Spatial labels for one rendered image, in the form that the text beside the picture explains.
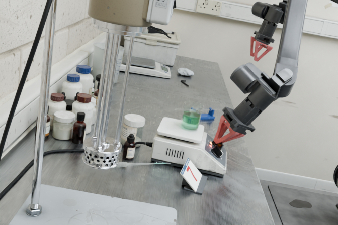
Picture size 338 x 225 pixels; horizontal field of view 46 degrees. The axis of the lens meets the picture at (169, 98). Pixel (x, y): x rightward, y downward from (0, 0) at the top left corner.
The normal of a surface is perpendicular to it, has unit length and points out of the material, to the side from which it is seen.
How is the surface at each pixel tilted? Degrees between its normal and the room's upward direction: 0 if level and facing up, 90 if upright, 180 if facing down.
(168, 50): 93
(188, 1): 90
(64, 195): 0
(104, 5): 90
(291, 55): 32
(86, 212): 0
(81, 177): 0
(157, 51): 93
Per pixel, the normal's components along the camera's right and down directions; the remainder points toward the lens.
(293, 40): 0.01, -0.47
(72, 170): 0.18, -0.94
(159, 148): -0.14, 0.27
